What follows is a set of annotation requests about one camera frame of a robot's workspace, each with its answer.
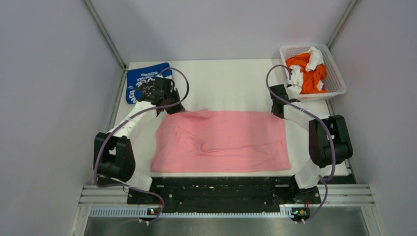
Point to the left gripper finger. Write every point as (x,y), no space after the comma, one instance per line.
(172,109)
(181,107)

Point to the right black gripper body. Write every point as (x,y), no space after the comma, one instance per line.
(273,111)

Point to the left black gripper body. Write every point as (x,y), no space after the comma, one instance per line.
(171,96)

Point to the pink t-shirt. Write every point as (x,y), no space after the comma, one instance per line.
(221,142)

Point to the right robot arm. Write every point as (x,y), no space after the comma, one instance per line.
(329,143)

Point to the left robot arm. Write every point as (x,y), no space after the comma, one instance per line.
(114,157)

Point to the folded blue graphic t-shirt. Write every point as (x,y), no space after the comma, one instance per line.
(139,76)

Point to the orange t-shirt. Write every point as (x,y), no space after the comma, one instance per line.
(310,81)

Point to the white plastic basket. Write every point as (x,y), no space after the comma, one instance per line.
(334,82)

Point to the white t-shirt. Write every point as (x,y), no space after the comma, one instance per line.
(315,59)

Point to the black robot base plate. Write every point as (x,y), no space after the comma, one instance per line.
(227,195)

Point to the aluminium frame rail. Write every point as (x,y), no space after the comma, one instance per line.
(104,33)

